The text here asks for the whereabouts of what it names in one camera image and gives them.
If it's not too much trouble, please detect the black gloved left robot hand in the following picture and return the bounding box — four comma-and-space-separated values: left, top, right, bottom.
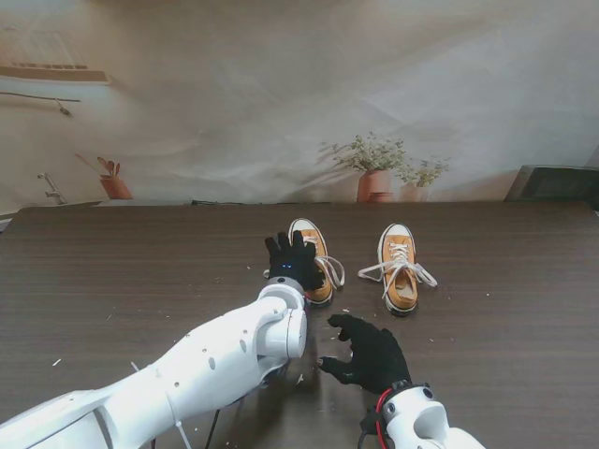
262, 230, 328, 294

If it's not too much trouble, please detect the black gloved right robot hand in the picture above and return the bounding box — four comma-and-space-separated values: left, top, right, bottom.
317, 312, 413, 397

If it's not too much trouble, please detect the yellow canvas sneaker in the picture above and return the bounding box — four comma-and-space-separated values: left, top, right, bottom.
376, 223, 419, 317
287, 217, 346, 309

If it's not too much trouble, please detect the printed kitchen backdrop cloth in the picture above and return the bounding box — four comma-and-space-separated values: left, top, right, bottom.
0, 0, 599, 207

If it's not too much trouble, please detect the red right wrist cable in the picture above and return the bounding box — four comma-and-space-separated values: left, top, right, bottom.
374, 387, 394, 449

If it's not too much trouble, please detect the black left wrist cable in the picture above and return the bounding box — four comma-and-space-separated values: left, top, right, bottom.
205, 406, 222, 449

